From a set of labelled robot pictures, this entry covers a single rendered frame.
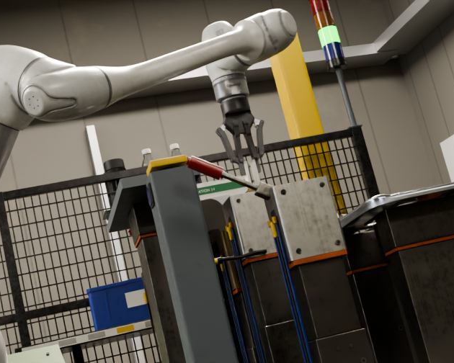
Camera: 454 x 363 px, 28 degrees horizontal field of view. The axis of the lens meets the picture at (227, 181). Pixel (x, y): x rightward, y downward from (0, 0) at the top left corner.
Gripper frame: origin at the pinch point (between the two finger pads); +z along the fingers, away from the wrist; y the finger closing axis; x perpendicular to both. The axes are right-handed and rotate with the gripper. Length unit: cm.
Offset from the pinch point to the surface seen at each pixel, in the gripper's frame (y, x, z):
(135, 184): -39, -73, 12
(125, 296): -33, 50, 20
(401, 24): 149, 197, -102
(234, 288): -22, -51, 31
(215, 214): -17.9, -30.5, 13.1
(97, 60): -6, 235, -120
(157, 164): -36, -84, 12
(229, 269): -22, -51, 27
